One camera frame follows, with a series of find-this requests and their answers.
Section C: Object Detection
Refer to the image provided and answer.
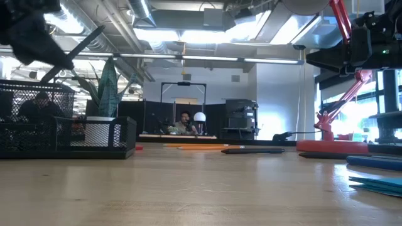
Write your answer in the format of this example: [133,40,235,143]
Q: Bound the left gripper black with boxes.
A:
[0,0,75,70]

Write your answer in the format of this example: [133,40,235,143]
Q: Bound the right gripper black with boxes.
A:
[306,11,402,77]

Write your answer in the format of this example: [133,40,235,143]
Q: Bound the blue-handled scissors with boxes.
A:
[345,154,402,172]

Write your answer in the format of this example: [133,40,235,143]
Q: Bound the blue sticky note pad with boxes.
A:
[347,175,402,198]

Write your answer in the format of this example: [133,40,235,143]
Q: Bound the yellow pencil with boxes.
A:
[177,145,246,151]

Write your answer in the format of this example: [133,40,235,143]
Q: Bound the black mesh desk organizer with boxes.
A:
[0,78,138,160]

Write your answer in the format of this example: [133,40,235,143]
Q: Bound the black stand pole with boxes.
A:
[375,69,401,144]

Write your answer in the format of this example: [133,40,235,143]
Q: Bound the person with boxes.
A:
[17,91,66,124]
[170,110,199,136]

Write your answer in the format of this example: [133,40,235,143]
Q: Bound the red desk lamp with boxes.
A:
[281,0,374,155]

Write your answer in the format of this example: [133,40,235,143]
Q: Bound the black partition panel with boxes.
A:
[85,99,227,142]

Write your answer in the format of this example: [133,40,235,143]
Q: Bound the white globe lamp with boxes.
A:
[193,111,207,136]

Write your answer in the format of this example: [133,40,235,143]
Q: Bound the black lamp cord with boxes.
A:
[271,130,322,142]

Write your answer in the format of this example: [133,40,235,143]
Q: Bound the black aluminium table frame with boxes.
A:
[136,136,402,157]

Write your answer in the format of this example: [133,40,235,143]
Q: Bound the black metal gantry frame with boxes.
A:
[160,81,207,104]

